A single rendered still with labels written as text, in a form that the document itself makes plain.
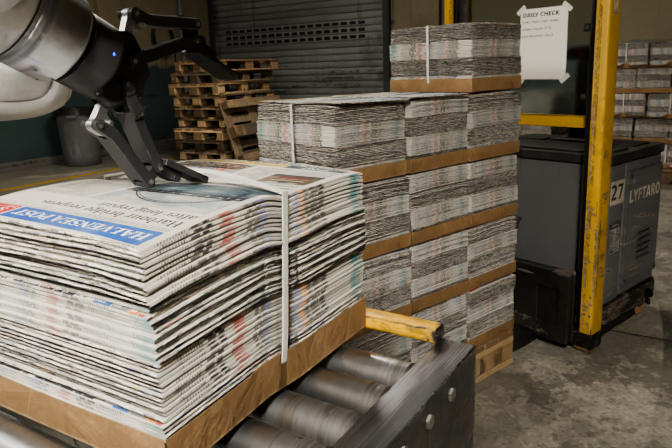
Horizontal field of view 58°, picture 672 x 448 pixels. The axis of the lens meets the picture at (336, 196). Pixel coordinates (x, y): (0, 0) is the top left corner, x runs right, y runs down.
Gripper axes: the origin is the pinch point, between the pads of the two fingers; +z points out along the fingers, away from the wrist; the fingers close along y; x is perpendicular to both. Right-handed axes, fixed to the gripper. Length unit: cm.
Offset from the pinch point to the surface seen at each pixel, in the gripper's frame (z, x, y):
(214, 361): -4.1, 13.7, 25.9
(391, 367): 20.1, 21.1, 23.6
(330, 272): 14.1, 13.1, 13.9
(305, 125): 81, -47, -31
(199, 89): 465, -519, -225
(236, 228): -6.4, 14.1, 13.1
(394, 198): 109, -29, -20
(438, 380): 19.4, 27.6, 23.6
